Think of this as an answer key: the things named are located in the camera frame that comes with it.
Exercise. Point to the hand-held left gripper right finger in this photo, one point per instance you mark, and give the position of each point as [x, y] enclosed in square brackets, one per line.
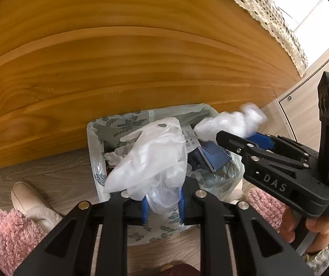
[182, 207]

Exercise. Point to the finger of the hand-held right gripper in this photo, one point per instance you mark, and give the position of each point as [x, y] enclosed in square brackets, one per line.
[230, 141]
[263, 141]

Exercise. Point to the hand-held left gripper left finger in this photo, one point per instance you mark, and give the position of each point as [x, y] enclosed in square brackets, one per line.
[145, 211]

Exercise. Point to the clear plastic wrap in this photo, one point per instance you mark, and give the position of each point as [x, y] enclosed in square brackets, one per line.
[227, 123]

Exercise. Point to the dark blue box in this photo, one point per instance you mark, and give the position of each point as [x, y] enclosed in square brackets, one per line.
[210, 155]

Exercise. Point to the white plastic bag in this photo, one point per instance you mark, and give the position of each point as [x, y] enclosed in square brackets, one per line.
[153, 161]

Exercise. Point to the white tissue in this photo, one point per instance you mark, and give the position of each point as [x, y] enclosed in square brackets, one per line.
[115, 158]

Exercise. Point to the trash bin with plastic liner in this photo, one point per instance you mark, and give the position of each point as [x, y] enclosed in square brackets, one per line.
[118, 120]

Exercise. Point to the person's right hand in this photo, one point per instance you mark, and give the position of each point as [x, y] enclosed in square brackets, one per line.
[324, 235]

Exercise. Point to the light wooden door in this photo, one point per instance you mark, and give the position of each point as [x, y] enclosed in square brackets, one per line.
[299, 106]

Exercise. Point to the dark red clothing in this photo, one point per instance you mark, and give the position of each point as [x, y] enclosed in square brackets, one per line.
[181, 270]

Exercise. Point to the beige fluffy slipper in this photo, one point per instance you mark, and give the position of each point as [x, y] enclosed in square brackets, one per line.
[29, 198]

